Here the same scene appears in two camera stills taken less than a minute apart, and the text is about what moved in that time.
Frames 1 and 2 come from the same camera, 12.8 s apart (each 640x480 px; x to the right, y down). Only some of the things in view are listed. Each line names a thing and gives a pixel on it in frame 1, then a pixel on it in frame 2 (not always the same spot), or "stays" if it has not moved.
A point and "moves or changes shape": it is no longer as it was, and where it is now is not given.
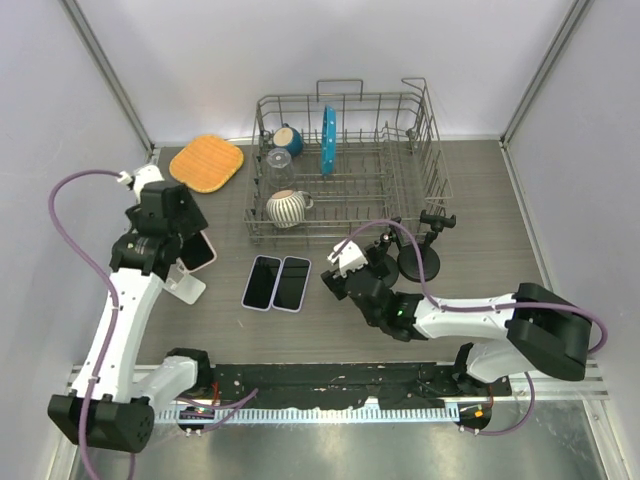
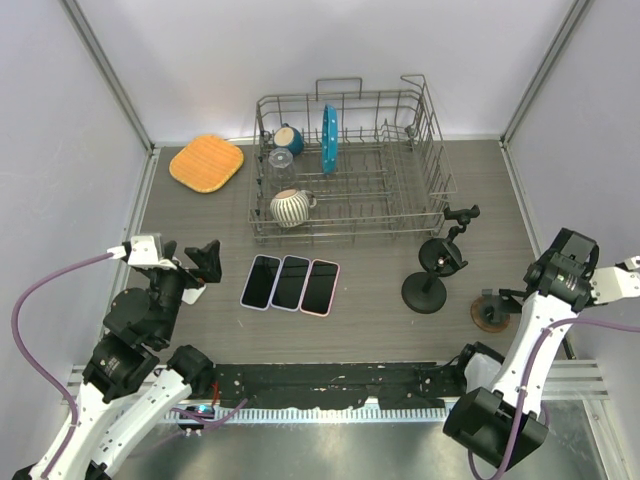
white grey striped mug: x=287 y=208 stays
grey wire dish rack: x=326 y=165 stays
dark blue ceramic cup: x=289 y=138 stays
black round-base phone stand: x=422 y=261 -> x=441 y=256
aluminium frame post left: x=109 y=74 stays
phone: x=197 y=252 moves or changes shape
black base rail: x=386 y=385 stays
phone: x=292 y=284 stays
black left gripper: x=194 y=220 -> x=209 y=261
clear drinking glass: x=281 y=170 stays
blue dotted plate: x=329 y=135 stays
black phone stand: x=391 y=257 -> x=425 y=292
